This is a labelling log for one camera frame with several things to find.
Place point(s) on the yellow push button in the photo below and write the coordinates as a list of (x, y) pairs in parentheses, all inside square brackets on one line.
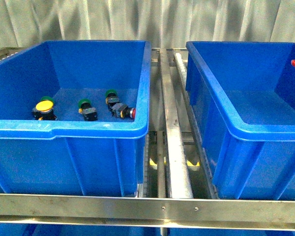
[(44, 110)]

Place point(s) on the green push button right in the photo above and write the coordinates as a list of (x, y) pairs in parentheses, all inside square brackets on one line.
[(111, 98)]

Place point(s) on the green push button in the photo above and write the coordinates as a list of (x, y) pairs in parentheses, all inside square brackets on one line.
[(86, 109), (47, 98), (111, 98)]

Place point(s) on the green push button middle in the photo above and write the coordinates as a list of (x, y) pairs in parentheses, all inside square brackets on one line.
[(86, 109)]

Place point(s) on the blue left plastic bin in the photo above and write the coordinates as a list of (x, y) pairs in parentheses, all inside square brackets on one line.
[(70, 156)]

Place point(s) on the blue plastic bin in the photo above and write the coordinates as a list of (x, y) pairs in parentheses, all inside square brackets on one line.
[(70, 156), (242, 95)]

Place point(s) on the green push button left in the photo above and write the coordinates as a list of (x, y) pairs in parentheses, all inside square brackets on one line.
[(47, 98)]

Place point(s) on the blue right plastic bin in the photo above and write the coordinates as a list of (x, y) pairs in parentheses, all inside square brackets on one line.
[(242, 95)]

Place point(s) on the blue lower shelf bin right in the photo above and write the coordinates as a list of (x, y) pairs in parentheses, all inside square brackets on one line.
[(226, 232)]

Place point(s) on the blue shelf bin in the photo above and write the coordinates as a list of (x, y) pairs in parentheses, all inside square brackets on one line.
[(226, 232), (9, 229)]

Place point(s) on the grey curtain backdrop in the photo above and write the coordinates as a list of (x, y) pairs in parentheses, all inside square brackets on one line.
[(164, 23)]

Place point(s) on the blue lower shelf bin left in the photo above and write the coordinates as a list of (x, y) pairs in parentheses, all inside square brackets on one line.
[(9, 229)]

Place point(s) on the steel centre divider rail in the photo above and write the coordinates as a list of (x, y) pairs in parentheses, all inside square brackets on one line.
[(179, 182)]

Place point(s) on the steel front shelf rail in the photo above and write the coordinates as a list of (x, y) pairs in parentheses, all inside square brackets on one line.
[(149, 212)]

